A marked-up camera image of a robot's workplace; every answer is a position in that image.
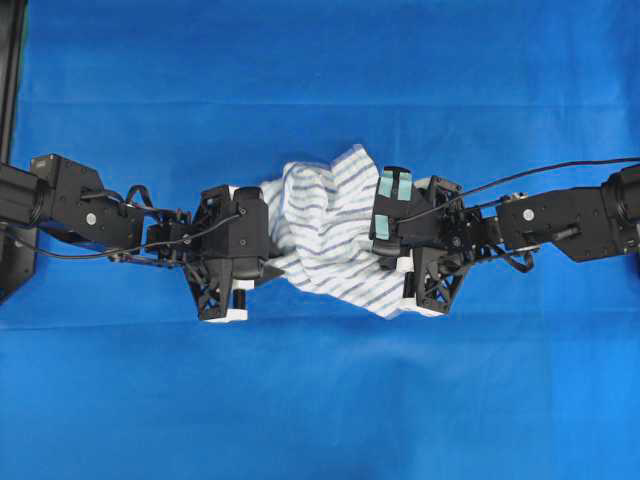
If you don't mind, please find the black left camera cable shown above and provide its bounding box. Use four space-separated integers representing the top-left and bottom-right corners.
0 212 244 261

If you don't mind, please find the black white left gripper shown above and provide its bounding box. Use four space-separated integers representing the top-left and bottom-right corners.
145 185 284 323

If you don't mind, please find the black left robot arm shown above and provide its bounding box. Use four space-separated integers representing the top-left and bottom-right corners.
1 154 283 323

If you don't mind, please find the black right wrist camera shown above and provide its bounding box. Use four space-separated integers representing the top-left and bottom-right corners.
369 166 433 257

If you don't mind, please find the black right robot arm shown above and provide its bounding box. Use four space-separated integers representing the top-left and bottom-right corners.
396 165 639 316

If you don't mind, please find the black right camera cable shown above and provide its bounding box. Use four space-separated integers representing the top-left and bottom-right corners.
394 157 640 226

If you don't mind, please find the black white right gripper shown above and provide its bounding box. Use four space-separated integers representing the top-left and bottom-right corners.
397 174 473 317

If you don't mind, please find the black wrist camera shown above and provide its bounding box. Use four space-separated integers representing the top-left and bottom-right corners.
195 185 271 280
369 166 433 257

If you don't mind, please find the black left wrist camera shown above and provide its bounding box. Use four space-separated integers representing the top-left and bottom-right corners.
195 185 271 280

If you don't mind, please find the white blue-striped towel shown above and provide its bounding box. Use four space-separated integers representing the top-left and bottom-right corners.
259 143 419 320

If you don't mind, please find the black camera cable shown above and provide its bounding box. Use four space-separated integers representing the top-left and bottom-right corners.
0 212 244 261
394 157 640 226

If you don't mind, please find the black frame post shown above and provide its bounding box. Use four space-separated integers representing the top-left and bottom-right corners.
0 0 39 306

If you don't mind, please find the blue table cloth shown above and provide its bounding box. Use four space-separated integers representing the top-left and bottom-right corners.
1 1 639 479

